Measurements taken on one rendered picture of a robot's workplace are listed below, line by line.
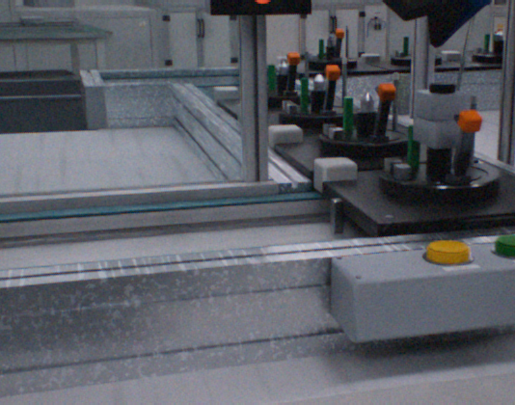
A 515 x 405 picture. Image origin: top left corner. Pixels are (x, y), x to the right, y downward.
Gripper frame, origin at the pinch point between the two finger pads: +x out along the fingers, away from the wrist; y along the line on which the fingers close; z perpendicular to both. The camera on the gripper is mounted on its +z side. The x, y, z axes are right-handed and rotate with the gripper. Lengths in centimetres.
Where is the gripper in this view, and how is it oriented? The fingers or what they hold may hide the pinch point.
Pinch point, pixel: (443, 19)
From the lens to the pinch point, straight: 102.3
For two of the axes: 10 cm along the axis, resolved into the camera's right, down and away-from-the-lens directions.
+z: -5.5, -6.6, 5.1
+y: -8.2, 3.2, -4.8
